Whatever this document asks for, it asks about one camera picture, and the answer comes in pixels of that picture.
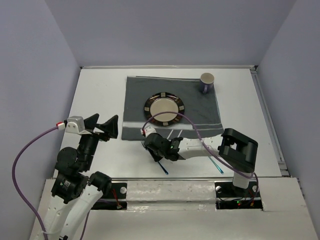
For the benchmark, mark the blue metal fork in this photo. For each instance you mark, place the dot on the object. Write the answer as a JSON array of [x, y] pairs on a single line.
[[163, 168]]

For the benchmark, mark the black rimmed dinner plate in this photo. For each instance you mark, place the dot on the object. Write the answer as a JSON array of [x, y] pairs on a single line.
[[163, 107]]

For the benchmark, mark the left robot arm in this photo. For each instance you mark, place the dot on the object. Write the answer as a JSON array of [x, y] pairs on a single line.
[[73, 194]]

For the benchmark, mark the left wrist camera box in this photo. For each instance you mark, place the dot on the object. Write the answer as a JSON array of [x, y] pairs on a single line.
[[75, 125]]

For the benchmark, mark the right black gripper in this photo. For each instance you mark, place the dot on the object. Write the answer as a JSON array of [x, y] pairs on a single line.
[[156, 157]]

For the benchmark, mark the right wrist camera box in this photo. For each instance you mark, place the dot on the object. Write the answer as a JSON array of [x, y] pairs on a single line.
[[147, 131]]

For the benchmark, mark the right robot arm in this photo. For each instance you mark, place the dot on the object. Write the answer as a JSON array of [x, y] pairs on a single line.
[[237, 150]]

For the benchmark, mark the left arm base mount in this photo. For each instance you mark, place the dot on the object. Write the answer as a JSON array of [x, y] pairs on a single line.
[[115, 199]]

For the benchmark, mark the grey striped cloth napkin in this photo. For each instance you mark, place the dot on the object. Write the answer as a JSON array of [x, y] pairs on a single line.
[[201, 110]]

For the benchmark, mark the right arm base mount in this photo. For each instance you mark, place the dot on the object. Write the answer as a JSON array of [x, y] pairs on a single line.
[[230, 197]]

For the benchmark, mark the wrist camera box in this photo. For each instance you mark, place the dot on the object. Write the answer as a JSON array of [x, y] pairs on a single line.
[[75, 125], [147, 131]]

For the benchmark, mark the blue metal spoon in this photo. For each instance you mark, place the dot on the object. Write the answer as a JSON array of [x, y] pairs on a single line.
[[216, 165]]

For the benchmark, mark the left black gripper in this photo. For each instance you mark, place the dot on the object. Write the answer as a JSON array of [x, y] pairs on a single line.
[[110, 126]]

